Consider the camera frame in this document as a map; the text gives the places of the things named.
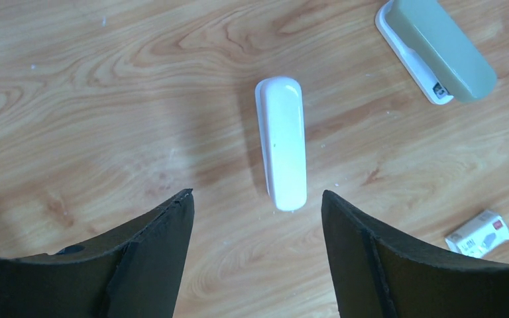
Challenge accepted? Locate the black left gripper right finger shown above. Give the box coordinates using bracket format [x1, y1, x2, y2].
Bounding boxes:
[321, 190, 509, 317]

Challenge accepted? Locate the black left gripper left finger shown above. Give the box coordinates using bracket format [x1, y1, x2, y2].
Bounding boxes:
[0, 189, 194, 317]

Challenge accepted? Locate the white staple box red label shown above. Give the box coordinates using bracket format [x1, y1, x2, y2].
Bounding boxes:
[445, 210, 509, 258]

